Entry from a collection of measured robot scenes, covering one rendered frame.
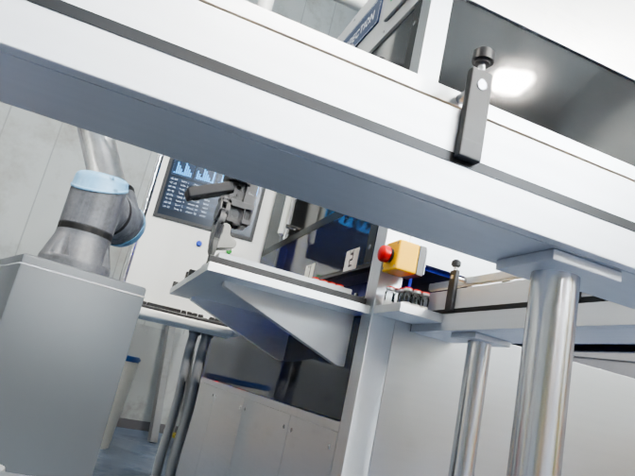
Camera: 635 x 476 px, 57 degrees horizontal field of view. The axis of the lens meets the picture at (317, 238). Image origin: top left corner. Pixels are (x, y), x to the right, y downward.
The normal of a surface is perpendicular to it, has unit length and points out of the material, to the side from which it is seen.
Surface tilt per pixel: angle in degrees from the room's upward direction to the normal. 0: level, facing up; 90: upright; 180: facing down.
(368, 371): 90
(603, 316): 90
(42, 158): 90
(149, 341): 90
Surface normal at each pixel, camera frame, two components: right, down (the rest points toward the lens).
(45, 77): -0.21, 0.95
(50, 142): 0.61, -0.07
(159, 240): 0.22, -0.20
